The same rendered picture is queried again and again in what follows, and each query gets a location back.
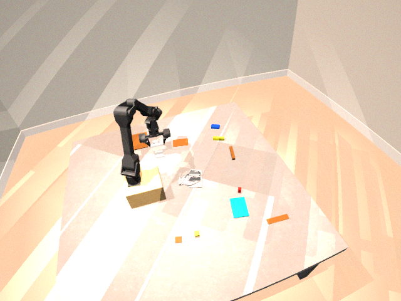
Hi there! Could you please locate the cyan flat plate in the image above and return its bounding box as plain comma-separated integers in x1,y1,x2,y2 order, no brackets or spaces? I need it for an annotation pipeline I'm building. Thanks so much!
230,197,249,218

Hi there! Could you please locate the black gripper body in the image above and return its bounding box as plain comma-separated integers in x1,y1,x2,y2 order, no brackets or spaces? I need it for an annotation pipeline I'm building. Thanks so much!
139,125,171,143

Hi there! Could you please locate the orange flat bar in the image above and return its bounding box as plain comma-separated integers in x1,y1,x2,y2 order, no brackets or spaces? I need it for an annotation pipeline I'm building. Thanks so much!
267,214,289,224

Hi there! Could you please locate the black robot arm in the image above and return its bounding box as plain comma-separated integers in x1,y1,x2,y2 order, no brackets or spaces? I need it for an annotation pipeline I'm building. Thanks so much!
113,98,162,187

